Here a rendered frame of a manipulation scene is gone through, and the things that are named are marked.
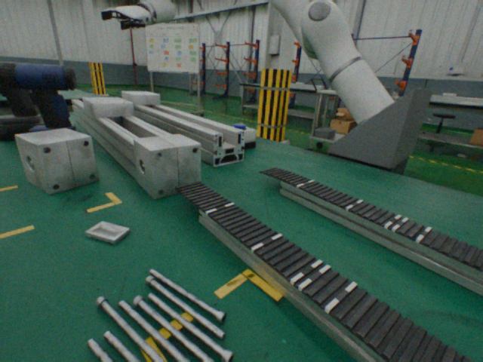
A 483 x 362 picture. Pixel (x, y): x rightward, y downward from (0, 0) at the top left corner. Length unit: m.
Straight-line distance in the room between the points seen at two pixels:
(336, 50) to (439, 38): 7.26
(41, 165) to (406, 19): 8.24
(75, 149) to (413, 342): 0.55
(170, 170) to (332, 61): 0.66
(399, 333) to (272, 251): 0.14
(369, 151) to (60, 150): 0.76
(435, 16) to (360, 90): 7.41
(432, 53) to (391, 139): 7.33
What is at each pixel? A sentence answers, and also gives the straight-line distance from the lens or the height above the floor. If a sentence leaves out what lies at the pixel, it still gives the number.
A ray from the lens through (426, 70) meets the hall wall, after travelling 8.08.
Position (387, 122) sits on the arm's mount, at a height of 0.90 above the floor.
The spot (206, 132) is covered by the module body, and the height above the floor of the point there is 0.86.
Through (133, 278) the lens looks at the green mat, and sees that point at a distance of 0.33.
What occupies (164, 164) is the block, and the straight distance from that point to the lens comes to 0.47.
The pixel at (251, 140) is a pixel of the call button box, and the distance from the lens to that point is 0.81.
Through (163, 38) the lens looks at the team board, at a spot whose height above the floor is 1.65.
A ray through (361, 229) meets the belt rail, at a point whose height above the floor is 0.79.
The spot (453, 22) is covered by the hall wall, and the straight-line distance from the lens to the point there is 8.14.
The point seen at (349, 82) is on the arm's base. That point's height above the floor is 1.00.
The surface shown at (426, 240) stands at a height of 0.81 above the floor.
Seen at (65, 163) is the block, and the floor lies 0.83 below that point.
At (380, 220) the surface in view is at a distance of 0.43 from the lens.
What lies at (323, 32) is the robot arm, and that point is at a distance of 0.93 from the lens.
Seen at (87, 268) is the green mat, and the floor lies 0.78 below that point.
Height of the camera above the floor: 1.00
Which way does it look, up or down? 22 degrees down
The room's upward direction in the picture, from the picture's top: 3 degrees clockwise
